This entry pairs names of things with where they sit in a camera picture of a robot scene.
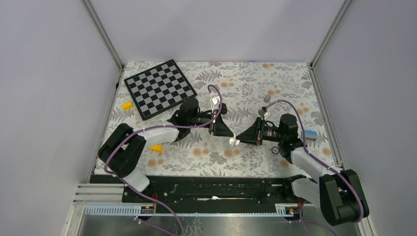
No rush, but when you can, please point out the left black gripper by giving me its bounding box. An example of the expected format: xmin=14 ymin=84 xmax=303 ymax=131
xmin=188 ymin=109 xmax=234 ymax=137

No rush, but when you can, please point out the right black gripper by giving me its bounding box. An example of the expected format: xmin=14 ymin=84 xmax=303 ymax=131
xmin=236 ymin=117 xmax=285 ymax=147

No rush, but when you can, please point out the white earbud charging case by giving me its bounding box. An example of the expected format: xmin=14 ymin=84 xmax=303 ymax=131
xmin=229 ymin=133 xmax=240 ymax=147

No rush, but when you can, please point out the yellow block near arm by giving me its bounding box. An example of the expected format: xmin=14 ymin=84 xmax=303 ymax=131
xmin=150 ymin=145 xmax=163 ymax=152

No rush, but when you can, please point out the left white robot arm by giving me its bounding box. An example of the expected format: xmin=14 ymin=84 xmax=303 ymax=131
xmin=97 ymin=96 xmax=236 ymax=202

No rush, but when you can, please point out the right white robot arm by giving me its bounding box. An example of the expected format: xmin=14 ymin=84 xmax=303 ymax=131
xmin=237 ymin=114 xmax=369 ymax=226

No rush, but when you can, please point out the small grey block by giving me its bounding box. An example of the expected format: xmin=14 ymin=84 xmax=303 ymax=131
xmin=263 ymin=95 xmax=271 ymax=103

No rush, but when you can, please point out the floral table mat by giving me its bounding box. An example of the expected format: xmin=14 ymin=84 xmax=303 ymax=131
xmin=94 ymin=61 xmax=341 ymax=179

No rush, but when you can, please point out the blue grey block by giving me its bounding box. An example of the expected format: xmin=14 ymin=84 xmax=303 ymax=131
xmin=301 ymin=130 xmax=318 ymax=140

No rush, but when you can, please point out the black white checkerboard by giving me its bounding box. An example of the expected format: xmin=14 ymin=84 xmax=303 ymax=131
xmin=124 ymin=59 xmax=197 ymax=120

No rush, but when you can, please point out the yellow block far left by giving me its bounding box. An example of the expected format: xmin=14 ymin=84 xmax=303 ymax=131
xmin=122 ymin=102 xmax=133 ymax=110

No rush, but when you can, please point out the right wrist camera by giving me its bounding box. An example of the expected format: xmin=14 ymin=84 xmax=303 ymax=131
xmin=258 ymin=107 xmax=270 ymax=121

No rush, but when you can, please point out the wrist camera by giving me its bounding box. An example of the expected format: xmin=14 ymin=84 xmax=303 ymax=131
xmin=209 ymin=95 xmax=221 ymax=112
xmin=258 ymin=107 xmax=270 ymax=121

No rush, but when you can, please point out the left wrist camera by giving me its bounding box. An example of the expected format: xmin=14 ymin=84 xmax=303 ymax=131
xmin=209 ymin=95 xmax=221 ymax=112

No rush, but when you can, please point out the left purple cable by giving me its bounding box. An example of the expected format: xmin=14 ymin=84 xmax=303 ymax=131
xmin=103 ymin=85 xmax=224 ymax=236

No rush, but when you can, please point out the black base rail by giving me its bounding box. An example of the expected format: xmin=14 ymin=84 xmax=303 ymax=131
xmin=89 ymin=175 xmax=327 ymax=215

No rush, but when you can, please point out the white slotted cable duct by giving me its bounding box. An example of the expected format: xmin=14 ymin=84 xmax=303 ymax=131
xmin=85 ymin=204 xmax=298 ymax=217

